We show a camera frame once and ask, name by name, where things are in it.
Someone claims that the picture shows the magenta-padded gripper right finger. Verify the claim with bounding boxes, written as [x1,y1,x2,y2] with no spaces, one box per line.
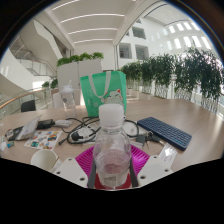
[128,144,174,188]

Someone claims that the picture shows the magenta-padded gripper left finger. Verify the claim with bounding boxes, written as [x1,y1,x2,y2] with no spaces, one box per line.
[53,145,99,190]

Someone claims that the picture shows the clear white-capped water bottle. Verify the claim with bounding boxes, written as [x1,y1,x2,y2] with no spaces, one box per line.
[92,103,132,190]

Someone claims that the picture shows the bunch of keys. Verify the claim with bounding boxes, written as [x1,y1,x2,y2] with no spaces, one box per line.
[136,130,164,148]

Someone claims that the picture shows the small white box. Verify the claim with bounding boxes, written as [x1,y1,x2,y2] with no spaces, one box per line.
[158,143,178,164]

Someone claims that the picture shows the dark blue keyboard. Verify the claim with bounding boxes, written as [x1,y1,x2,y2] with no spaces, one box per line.
[137,116,193,151]

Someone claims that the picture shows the white checked mug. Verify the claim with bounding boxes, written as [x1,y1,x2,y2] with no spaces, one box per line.
[30,148,63,174]

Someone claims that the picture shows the white power adapter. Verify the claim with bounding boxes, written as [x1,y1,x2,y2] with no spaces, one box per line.
[54,119,73,128]

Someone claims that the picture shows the colourful sticker sheet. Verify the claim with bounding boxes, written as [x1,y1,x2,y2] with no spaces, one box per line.
[24,129,63,150]

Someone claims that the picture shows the black power adapter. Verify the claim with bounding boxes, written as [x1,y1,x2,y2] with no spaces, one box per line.
[36,118,56,130]

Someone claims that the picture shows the tall clear sports bottle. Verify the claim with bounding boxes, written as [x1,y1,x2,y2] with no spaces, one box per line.
[59,79,78,119]

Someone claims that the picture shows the brown clipboard with paper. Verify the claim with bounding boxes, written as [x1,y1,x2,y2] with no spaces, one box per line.
[6,114,44,142]

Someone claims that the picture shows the white chair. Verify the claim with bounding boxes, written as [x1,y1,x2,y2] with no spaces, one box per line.
[51,88,83,109]

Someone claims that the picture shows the green tote bag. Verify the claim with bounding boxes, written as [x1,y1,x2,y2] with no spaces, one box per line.
[79,70,128,118]

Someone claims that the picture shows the black chair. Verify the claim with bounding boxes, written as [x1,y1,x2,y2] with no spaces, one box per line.
[20,99,37,113]

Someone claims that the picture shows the wooden planter with plants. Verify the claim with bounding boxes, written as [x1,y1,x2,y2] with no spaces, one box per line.
[41,78,59,91]

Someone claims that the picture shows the white cabinet topped with plants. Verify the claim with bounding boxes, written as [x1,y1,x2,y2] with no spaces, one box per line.
[55,51,104,91]

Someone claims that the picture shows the glass railing with wooden handrail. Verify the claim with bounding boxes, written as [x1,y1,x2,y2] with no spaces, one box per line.
[0,87,46,111]

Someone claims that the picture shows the row of green plants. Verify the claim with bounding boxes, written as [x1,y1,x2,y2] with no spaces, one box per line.
[119,46,224,114]

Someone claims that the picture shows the ceiling light strips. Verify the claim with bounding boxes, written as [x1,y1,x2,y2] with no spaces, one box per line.
[51,0,126,44]

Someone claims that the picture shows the tangled black cables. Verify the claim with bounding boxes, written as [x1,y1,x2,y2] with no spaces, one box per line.
[58,116,140,146]

